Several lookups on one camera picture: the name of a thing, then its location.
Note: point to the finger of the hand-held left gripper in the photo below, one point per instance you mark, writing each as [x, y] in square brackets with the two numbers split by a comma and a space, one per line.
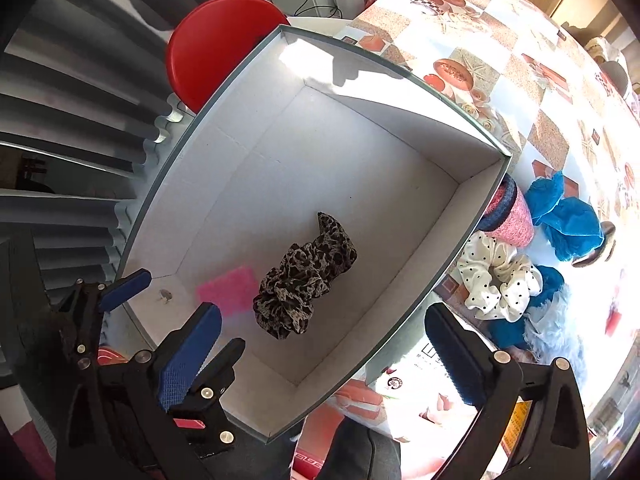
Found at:
[222, 372]
[125, 289]

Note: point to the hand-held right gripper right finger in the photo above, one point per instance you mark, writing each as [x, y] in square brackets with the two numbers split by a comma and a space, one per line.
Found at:
[452, 355]

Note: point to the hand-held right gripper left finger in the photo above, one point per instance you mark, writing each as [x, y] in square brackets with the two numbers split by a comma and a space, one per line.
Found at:
[190, 355]

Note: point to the blue terry cloth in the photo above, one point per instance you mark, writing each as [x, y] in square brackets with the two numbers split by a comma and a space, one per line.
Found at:
[565, 220]

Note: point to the blue soft cloth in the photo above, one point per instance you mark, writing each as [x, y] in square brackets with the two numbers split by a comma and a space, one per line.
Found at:
[505, 332]

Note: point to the red white snack bag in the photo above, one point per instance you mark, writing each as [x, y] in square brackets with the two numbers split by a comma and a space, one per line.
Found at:
[415, 385]

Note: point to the pink square cloth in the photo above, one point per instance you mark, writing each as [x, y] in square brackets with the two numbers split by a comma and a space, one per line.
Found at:
[227, 292]

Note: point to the person's pink clothing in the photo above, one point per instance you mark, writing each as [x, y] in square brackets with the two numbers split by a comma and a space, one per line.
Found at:
[30, 450]

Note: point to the white polka dot scrunchie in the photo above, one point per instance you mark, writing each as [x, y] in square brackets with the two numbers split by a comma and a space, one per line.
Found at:
[495, 280]

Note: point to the pale blue fluffy cloth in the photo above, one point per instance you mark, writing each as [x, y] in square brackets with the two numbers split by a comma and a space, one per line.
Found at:
[555, 332]

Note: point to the leopard print scrunchie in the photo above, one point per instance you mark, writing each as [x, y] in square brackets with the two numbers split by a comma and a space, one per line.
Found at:
[305, 280]

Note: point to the dark grey cloth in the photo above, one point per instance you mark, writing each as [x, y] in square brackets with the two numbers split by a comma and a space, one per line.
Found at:
[365, 452]

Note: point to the pink knit sock navy cuff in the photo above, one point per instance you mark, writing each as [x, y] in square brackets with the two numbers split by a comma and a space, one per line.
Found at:
[507, 215]

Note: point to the grey pleated curtain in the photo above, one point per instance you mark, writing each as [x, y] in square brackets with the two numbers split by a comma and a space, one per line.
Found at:
[75, 85]

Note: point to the red round stool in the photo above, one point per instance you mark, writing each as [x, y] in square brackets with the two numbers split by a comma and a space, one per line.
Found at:
[220, 50]

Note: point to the printed checkered tablecloth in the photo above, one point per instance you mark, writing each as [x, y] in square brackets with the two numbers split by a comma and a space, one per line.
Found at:
[525, 60]

